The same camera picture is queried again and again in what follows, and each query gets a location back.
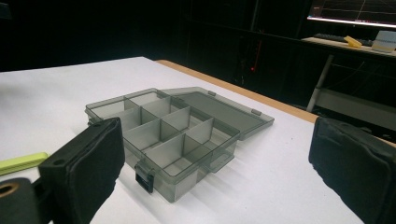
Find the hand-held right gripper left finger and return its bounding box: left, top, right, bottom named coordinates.
left=37, top=117, right=126, bottom=224

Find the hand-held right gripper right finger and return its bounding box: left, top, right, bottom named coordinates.
left=308, top=116, right=396, bottom=224

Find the grey transparent compartment box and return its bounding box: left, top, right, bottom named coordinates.
left=84, top=86, right=276, bottom=203

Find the lime green flat object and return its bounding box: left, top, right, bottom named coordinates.
left=0, top=151, right=50, bottom=176

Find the desk with metal legs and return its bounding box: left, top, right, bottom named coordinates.
left=301, top=36, right=396, bottom=132

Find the yellow sponge block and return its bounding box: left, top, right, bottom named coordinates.
left=343, top=35, right=363, bottom=49

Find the light blue white box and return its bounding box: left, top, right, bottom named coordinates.
left=371, top=30, right=396, bottom=54

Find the black keyboard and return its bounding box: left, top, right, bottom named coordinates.
left=313, top=33, right=374, bottom=47

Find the computer monitor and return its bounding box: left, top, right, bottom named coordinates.
left=306, top=0, right=396, bottom=29

